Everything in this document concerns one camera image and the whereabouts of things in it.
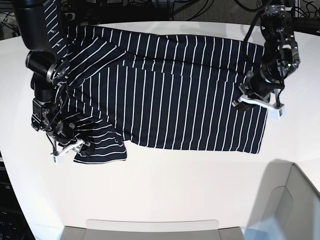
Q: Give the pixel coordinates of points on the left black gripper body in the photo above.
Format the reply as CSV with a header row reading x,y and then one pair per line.
x,y
256,86

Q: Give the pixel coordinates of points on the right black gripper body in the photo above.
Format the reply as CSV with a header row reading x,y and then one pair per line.
x,y
64,134

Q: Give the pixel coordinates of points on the navy white striped T-shirt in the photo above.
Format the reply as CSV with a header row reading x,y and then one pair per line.
x,y
171,92

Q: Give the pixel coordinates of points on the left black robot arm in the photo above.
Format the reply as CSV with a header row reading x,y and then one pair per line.
x,y
280,58

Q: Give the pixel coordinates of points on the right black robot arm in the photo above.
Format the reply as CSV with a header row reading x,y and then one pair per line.
x,y
41,29

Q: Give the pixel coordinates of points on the grey bin front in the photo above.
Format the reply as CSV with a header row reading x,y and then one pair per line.
x,y
136,230

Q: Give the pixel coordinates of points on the grey bin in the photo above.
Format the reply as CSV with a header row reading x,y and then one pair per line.
x,y
287,205
136,230

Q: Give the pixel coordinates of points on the grey bin right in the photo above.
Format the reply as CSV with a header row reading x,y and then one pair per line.
x,y
287,205

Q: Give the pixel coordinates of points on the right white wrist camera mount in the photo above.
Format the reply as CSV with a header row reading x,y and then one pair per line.
x,y
57,156

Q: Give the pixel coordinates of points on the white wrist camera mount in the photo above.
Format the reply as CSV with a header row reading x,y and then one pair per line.
x,y
57,156
275,112

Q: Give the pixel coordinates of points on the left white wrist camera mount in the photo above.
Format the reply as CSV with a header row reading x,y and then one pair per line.
x,y
275,112

